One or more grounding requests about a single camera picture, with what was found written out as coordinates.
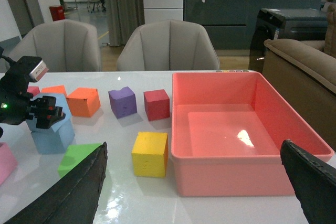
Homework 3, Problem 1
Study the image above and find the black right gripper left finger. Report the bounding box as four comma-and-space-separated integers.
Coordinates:
6, 143, 108, 223

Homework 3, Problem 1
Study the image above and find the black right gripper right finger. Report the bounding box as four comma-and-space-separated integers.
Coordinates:
280, 140, 335, 223

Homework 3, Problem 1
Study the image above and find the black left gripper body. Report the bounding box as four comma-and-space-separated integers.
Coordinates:
0, 56, 66, 130

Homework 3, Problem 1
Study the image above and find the light blue foam cube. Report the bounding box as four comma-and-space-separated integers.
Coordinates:
26, 93, 72, 133

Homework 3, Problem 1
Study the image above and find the darker blue foam cube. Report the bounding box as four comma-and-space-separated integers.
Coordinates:
31, 120, 75, 154

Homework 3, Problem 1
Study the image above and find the crimson foam cube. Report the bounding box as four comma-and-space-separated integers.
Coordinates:
27, 86, 40, 96

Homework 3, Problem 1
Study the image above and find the green foam cube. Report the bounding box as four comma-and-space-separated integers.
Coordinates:
57, 143, 101, 178

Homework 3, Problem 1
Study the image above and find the pink foam cube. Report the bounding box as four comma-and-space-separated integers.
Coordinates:
0, 142, 18, 184

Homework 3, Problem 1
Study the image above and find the notched orange foam cube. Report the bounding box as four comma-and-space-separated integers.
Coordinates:
66, 88, 101, 118

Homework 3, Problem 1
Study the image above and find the left beige chair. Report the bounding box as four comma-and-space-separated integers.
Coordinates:
8, 19, 102, 72

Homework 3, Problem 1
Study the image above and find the beige chair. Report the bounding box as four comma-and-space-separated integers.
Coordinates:
8, 19, 102, 72
117, 20, 220, 71

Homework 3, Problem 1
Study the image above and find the yellow foam cube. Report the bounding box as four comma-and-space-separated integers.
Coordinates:
131, 132, 169, 178

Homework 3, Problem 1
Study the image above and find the red bin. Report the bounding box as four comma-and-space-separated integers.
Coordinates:
49, 5, 65, 21

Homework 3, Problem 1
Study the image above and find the pink plastic bin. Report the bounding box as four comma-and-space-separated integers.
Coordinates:
171, 72, 334, 196

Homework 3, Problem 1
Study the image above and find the notched purple foam cube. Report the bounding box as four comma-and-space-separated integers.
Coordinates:
108, 87, 137, 119

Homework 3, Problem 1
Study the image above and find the brown sofa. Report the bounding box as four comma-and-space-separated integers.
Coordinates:
262, 4, 335, 149

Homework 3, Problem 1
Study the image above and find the dark red foam cube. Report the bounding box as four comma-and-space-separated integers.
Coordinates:
143, 89, 170, 121

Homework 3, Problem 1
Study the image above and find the grey curtain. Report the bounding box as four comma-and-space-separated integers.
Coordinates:
105, 0, 144, 47

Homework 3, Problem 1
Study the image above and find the black appliance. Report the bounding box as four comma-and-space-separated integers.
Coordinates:
248, 8, 328, 72

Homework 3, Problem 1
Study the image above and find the right beige chair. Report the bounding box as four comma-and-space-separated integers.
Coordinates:
117, 20, 220, 71

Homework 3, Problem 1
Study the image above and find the dark grey counter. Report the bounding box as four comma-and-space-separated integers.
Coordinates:
184, 0, 322, 50

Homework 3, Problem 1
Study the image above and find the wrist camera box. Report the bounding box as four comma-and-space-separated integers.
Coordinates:
29, 60, 49, 82

